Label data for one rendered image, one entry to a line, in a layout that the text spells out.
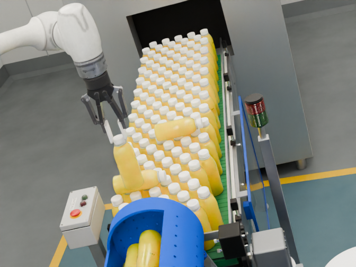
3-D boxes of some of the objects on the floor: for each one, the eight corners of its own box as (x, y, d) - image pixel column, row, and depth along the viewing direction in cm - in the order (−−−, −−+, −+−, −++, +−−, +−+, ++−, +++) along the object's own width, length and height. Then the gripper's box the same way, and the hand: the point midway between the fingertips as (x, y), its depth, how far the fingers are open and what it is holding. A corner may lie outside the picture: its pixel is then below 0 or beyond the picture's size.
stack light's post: (313, 358, 280) (258, 141, 228) (312, 350, 284) (257, 135, 231) (323, 356, 280) (269, 139, 227) (321, 349, 283) (268, 133, 231)
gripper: (65, 85, 195) (92, 151, 206) (119, 71, 192) (143, 140, 203) (70, 73, 201) (95, 139, 212) (122, 61, 198) (145, 127, 210)
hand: (115, 130), depth 206 cm, fingers closed on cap, 4 cm apart
